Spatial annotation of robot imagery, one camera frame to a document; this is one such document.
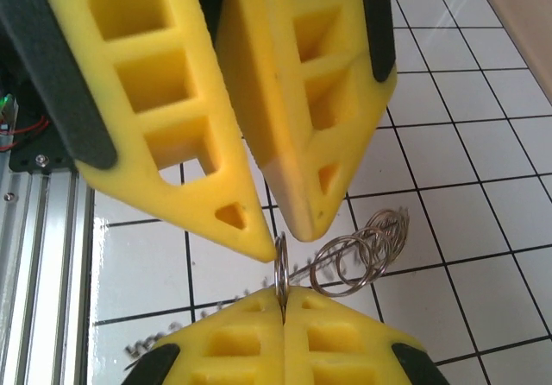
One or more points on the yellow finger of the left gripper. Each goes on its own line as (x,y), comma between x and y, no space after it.
(280,100)
(129,113)

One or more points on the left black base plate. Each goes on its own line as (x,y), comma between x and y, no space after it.
(26,152)

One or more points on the aluminium mounting rail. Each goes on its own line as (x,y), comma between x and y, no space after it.
(43,273)

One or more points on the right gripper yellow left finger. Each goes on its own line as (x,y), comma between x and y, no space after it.
(241,320)

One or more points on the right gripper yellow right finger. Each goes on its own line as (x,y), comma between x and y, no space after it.
(345,322)

